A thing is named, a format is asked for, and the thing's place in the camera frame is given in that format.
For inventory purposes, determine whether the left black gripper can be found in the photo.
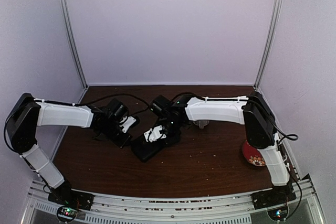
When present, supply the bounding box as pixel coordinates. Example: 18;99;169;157
99;121;133;148

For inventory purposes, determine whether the black zippered tool case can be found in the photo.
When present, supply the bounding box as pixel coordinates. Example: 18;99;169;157
131;136;166;162

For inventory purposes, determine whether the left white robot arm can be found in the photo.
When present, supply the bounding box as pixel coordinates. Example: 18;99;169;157
3;93;138;205

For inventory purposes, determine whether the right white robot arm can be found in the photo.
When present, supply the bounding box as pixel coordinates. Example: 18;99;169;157
144;91;290;204

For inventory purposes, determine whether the white floral mug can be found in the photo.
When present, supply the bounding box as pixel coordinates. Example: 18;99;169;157
193;120;209;129

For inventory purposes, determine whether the red floral plate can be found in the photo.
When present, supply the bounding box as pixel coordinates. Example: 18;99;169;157
241;141;266;167

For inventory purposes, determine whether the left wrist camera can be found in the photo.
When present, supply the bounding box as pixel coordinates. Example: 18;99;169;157
119;116;140;133

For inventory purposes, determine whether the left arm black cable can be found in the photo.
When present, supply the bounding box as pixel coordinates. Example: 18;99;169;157
34;93;152;116

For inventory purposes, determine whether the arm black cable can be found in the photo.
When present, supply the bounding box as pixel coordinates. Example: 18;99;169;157
173;92;302;209
34;93;152;116

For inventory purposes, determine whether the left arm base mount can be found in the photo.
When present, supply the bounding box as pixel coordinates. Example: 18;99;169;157
48;180;94;210

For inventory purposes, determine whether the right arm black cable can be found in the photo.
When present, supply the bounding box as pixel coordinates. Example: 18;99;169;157
173;92;302;209

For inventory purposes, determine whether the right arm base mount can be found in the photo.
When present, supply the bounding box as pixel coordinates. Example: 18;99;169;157
251;185;297;210

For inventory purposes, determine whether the right aluminium corner post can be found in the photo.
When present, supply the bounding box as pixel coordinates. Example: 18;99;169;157
254;0;283;91

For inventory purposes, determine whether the aluminium corner post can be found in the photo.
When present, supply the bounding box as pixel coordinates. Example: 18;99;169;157
254;0;283;91
60;0;88;89

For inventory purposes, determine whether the left aluminium corner post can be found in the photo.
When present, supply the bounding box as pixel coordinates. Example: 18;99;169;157
60;0;88;89

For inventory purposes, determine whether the aluminium front rail frame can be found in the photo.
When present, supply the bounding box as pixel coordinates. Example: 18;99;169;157
19;179;327;223

